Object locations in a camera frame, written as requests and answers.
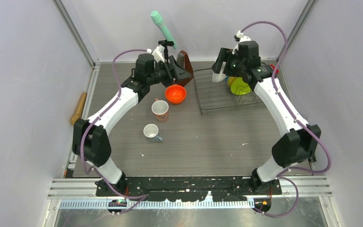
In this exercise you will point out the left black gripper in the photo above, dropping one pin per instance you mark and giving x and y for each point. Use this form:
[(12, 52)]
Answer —
[(173, 74)]

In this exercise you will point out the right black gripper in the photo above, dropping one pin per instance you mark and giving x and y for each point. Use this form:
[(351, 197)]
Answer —
[(223, 56)]

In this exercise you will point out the orange bowl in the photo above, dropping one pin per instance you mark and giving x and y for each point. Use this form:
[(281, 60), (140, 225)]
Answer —
[(175, 94)]

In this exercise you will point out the white ceramic bowl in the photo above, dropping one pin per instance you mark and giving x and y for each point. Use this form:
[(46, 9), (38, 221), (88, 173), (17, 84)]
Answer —
[(218, 77)]

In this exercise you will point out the lime green plate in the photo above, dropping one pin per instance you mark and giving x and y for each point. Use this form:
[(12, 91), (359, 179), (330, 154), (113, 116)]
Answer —
[(239, 87)]

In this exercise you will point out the pink patterned mug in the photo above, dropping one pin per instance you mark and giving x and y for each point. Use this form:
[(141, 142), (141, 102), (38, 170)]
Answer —
[(160, 110)]

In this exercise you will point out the small blue-handled cup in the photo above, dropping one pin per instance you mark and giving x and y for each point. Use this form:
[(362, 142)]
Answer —
[(151, 132)]

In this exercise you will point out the woven bamboo round tray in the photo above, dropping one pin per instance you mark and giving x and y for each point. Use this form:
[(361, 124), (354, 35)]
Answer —
[(230, 81)]

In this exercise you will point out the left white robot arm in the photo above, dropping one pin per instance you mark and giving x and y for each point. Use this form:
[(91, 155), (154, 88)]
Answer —
[(90, 137)]

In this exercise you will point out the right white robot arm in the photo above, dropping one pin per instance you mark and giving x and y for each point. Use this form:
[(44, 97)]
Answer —
[(298, 138)]

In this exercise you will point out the brown wooden metronome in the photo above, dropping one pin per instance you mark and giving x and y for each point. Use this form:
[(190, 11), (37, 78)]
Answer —
[(184, 61)]

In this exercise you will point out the black microphone stand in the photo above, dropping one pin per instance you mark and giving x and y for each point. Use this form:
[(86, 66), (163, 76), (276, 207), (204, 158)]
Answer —
[(166, 44)]

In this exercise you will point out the colourful toy blocks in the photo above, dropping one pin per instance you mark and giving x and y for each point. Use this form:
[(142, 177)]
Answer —
[(274, 69)]

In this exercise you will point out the mint green microphone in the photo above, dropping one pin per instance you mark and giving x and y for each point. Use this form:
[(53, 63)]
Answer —
[(159, 22)]

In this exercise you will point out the wooden rolling pin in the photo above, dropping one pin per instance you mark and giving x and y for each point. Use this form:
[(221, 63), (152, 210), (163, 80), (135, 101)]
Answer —
[(79, 108)]

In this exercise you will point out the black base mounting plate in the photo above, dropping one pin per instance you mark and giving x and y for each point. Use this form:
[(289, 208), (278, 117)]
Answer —
[(195, 188)]

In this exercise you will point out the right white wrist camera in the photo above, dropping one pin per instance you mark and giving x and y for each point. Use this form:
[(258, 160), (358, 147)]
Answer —
[(240, 37)]

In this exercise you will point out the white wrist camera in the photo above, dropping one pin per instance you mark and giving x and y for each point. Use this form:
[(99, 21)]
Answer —
[(157, 53), (240, 37)]

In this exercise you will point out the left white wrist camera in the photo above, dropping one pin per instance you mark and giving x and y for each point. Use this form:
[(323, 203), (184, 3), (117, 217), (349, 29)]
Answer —
[(157, 53)]

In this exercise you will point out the black wire dish rack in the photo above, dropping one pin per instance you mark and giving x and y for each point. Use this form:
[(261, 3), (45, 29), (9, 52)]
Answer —
[(216, 98)]

